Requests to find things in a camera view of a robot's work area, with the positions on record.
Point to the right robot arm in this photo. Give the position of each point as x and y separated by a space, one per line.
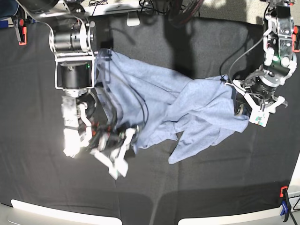
72 40

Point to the red clamp edge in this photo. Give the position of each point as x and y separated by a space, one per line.
296 39
21 30

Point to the blue clamp bottom right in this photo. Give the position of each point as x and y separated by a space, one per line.
286 206

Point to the black table cloth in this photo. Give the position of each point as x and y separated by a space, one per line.
242 174

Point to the red clamp left edge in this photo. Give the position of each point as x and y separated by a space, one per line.
21 30

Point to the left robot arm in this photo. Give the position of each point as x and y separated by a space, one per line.
279 64

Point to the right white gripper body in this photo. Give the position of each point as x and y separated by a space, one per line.
111 151

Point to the blue grey t-shirt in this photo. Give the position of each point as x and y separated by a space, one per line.
197 113

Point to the white bracket top centre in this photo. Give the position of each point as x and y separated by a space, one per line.
133 19

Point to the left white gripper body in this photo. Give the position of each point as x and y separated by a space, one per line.
259 112

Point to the red clamp right edge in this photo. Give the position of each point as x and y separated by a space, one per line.
296 39

